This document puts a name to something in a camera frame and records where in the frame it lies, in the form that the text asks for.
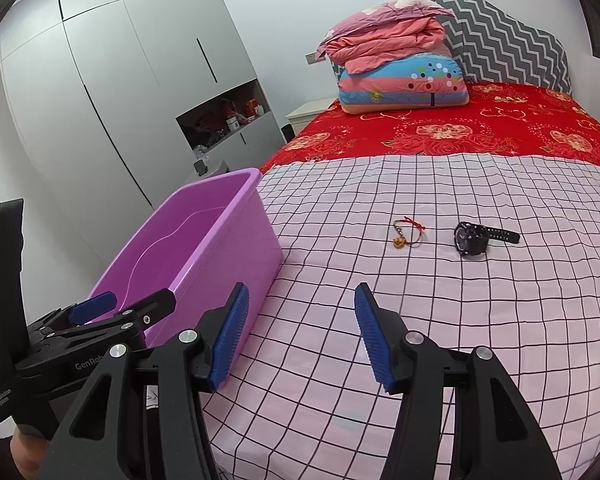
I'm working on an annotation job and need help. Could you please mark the grey wardrobe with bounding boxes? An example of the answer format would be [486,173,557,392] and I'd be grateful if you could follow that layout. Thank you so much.
[0,0,287,281]

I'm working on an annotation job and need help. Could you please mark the colourful striped pillow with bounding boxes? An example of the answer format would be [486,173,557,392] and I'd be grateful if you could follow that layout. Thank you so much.
[337,52,471,115]

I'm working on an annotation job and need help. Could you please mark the purple plastic bin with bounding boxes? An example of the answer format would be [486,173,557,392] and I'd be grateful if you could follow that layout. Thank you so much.
[86,167,284,350]

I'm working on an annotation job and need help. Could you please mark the pile of small household items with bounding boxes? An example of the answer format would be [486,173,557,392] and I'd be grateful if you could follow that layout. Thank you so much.
[180,95,268,153]

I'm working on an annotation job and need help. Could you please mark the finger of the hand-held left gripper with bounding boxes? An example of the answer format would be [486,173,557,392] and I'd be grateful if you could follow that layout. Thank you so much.
[45,287,177,348]
[40,291,118,333]

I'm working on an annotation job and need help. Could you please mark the folded pink quilt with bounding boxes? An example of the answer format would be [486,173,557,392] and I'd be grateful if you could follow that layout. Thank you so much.
[316,0,456,76]

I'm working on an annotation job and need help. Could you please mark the grey zigzag headboard cushion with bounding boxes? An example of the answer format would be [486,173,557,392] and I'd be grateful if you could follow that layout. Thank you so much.
[410,0,573,96]

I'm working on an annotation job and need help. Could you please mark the person's left hand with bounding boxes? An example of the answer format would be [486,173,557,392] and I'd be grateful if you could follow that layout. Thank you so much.
[9,432,48,480]

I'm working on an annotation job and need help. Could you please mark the black wristwatch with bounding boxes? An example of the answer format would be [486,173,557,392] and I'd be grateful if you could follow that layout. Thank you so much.
[453,221,522,259]

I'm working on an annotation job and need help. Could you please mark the pink checked bedsheet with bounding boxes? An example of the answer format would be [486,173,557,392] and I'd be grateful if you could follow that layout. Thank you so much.
[197,152,600,480]

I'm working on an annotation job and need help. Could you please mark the red string gold charm bracelet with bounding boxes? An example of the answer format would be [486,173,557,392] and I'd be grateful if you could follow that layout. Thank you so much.
[392,216,427,251]

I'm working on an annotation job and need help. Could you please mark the white nightstand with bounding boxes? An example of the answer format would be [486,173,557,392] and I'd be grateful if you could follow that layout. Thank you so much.
[286,97,341,136]

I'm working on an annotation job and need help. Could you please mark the red floral bedsheet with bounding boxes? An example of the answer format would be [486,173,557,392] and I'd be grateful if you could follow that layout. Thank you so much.
[259,81,600,176]

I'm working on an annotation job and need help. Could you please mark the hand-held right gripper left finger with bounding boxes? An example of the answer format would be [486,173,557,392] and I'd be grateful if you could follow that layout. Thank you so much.
[40,282,251,480]

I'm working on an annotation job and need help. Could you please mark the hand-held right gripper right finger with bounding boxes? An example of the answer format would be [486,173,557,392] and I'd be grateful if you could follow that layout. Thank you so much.
[354,282,563,480]

